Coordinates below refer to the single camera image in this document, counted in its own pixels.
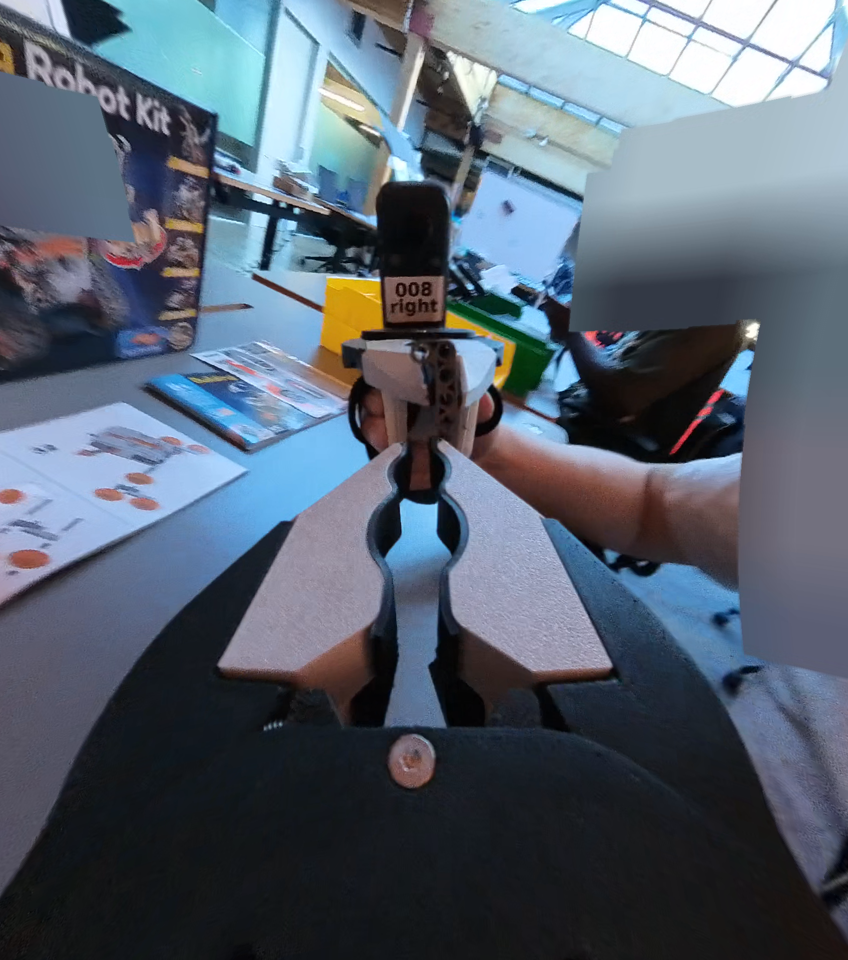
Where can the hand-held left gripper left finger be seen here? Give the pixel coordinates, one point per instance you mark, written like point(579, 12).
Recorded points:
point(311, 600)

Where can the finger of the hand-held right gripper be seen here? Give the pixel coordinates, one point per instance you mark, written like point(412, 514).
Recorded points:
point(478, 371)
point(392, 371)

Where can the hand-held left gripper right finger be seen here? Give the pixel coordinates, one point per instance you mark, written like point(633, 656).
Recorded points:
point(521, 600)

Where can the dark grey holed beam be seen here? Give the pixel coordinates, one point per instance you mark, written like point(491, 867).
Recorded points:
point(441, 386)

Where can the person's right forearm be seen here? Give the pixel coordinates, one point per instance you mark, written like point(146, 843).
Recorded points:
point(619, 502)

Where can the grey desk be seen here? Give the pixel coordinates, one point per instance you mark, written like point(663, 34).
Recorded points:
point(131, 645)

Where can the person's right hand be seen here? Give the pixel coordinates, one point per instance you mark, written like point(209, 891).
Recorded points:
point(371, 424)

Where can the green plastic bin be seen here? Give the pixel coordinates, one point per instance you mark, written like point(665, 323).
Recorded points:
point(521, 337)

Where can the yellow plastic bin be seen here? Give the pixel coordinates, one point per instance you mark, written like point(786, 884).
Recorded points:
point(349, 315)

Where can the black office chair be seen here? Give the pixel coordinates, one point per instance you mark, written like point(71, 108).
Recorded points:
point(334, 251)

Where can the white illustrated booklet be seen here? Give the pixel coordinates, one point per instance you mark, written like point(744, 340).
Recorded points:
point(274, 373)

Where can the background wooden table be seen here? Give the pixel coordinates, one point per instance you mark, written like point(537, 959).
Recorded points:
point(274, 196)

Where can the black red backpack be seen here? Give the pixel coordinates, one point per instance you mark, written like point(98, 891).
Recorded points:
point(641, 390)

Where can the blue booklet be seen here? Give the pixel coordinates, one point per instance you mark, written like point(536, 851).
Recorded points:
point(228, 411)

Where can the white instruction sheet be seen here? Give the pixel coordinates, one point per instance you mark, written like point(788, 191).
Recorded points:
point(78, 495)

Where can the person's light shirt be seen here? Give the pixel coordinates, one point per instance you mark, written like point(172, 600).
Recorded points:
point(806, 750)

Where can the robot kit box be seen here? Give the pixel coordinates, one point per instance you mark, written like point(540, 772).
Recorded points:
point(56, 300)

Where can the skylight window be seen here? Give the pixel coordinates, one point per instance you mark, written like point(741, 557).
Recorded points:
point(694, 41)

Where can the wooden post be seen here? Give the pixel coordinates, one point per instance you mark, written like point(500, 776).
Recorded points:
point(409, 105)

